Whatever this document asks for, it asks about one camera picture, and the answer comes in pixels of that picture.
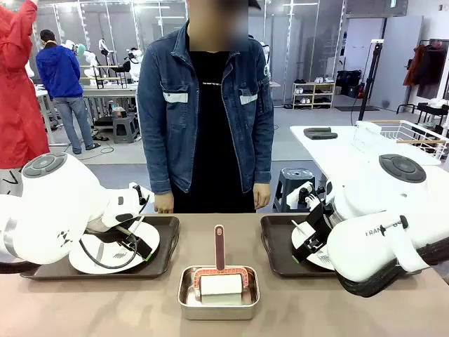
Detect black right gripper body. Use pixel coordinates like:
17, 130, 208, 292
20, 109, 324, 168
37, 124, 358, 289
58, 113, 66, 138
302, 202, 333, 245

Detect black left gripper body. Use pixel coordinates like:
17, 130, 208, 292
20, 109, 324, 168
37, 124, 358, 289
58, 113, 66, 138
86, 226, 136, 249

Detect white round plate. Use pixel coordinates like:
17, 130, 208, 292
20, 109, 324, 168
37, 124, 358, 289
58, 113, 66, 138
68, 221, 161, 275
290, 220, 336, 271

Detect brown serving tray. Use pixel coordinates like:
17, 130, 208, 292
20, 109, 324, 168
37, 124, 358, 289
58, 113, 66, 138
20, 216, 180, 281
260, 214, 422, 280

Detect person's right forearm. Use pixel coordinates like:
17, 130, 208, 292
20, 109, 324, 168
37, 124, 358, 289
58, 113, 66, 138
138, 129, 173, 196

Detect person's left forearm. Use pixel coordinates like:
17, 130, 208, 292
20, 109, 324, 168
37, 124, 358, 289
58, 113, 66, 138
250, 115, 275, 185

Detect person's right hand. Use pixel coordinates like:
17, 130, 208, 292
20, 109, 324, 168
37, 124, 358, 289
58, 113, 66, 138
154, 192, 175, 214

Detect person's left hand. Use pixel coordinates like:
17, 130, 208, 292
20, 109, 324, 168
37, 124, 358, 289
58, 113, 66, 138
253, 182, 272, 211

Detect grey plastic stool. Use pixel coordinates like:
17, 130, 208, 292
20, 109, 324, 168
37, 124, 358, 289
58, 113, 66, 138
112, 114, 137, 144
272, 167, 316, 213

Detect white side table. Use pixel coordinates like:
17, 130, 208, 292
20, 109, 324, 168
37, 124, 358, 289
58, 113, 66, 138
290, 124, 443, 192

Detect black folded cloth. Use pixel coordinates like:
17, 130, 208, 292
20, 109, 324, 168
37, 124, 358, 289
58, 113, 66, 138
303, 126, 339, 140

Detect metal rectangular tray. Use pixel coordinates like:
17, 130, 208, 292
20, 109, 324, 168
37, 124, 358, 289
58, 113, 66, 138
177, 265, 261, 321

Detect person in denim jacket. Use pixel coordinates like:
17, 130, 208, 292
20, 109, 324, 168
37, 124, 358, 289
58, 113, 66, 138
137, 0, 275, 214

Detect wooden shoe rack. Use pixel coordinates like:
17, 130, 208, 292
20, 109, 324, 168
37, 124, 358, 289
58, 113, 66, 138
292, 81, 336, 110

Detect grey workbench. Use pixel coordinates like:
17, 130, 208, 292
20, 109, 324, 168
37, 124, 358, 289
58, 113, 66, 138
33, 83, 138, 145

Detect black bags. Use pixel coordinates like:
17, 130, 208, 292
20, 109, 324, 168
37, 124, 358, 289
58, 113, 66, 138
335, 69, 362, 98

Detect black tripod stand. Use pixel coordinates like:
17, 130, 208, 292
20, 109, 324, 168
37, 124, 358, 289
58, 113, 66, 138
357, 40, 385, 122

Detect black metal side table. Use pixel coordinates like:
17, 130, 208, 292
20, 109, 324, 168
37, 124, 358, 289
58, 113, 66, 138
396, 101, 449, 140

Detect person in red coat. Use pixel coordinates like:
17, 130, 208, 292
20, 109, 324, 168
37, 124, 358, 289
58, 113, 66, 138
0, 0, 50, 197

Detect person in blue jacket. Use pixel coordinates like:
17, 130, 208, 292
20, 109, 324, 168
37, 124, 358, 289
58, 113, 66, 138
36, 29, 102, 155

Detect brown hanging coat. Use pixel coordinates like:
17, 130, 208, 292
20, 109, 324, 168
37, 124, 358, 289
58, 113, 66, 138
403, 44, 427, 87

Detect dark hanging coat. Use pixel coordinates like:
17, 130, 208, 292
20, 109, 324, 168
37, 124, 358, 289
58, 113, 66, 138
417, 41, 449, 100

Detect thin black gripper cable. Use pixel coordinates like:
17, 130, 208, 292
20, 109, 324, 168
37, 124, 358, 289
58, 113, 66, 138
79, 194, 152, 270

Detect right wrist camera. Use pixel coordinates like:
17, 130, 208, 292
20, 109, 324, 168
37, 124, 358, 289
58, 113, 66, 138
286, 181, 327, 211

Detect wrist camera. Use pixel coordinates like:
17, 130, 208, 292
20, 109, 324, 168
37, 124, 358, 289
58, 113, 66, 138
128, 181, 155, 211
286, 181, 327, 211

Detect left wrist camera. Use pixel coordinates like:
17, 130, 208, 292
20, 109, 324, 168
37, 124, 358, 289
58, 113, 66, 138
128, 181, 155, 211

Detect black right arm hose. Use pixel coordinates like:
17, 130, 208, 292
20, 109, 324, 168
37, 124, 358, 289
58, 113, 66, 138
336, 242, 449, 298

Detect black arm hose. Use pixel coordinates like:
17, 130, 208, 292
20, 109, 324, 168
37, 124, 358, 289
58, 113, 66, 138
336, 242, 449, 298
0, 258, 41, 275

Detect black floor cable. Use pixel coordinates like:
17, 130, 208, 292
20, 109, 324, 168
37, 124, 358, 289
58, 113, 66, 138
83, 144, 115, 156

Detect black left arm hose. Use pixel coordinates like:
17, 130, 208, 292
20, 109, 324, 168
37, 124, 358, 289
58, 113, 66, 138
0, 258, 41, 275

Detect white wire dish rack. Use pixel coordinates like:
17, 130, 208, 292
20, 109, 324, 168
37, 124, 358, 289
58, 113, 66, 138
352, 119, 449, 162

